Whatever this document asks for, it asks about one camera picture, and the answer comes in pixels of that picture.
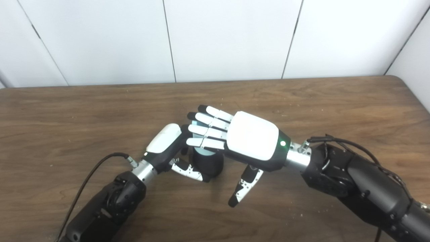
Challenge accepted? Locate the white and black right hand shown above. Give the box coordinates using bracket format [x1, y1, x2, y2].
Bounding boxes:
[186, 105, 291, 208]

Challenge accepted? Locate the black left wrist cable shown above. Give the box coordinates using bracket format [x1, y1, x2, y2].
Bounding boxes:
[55, 152, 139, 242]

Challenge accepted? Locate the white and black left hand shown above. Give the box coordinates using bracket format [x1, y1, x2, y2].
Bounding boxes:
[143, 123, 204, 183]

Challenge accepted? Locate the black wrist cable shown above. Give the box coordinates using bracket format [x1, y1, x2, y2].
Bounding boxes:
[306, 134, 414, 202]
[55, 152, 139, 242]

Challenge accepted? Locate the light-blue hose piece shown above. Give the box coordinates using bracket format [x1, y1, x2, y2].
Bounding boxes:
[191, 123, 217, 156]

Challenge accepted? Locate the black nozzle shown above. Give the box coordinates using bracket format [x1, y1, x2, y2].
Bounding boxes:
[190, 148, 224, 183]

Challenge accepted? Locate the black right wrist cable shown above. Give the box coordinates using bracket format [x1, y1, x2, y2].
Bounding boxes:
[306, 134, 414, 202]

